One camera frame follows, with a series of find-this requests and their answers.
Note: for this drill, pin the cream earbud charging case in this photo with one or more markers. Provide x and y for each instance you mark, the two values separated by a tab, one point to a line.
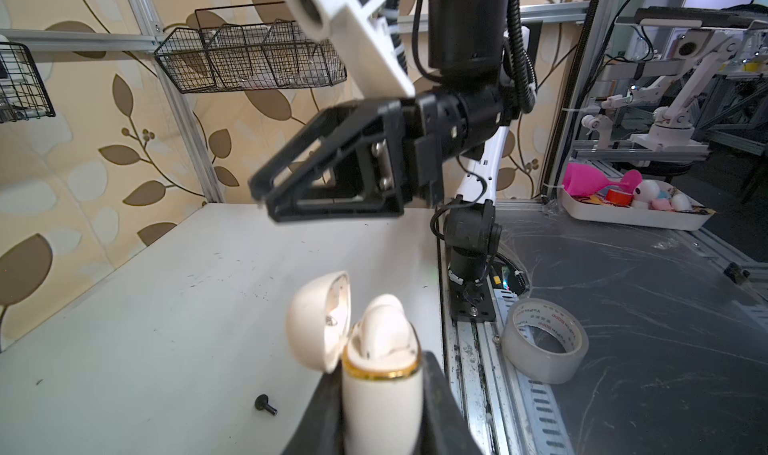
382	405

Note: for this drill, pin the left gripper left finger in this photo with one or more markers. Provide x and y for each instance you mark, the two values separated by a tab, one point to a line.
320	430

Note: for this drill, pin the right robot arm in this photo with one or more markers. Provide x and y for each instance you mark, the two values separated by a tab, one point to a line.
471	44

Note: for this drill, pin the white tray with toys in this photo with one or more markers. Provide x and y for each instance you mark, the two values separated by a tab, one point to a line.
588	194

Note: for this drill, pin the right wire basket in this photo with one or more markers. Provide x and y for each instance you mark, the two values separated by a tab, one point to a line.
211	55

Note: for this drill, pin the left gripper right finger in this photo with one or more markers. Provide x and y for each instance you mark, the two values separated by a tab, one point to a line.
443	428

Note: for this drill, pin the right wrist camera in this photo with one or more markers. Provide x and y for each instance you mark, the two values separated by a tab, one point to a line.
361	40

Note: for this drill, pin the wire basket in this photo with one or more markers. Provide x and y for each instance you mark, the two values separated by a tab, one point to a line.
23	94
211	55

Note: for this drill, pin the black earbud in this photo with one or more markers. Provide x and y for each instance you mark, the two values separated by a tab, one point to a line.
262	403

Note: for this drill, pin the back wire basket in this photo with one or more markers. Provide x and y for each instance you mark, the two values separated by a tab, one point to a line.
23	94

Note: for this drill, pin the cream earbud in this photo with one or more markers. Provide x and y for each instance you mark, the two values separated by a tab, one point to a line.
384	334

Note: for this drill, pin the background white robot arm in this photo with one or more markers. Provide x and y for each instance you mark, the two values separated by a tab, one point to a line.
694	59

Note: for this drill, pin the white tape roll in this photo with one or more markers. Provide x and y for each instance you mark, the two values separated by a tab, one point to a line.
544	341

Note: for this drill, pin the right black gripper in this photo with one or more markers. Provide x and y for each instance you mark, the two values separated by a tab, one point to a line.
370	158

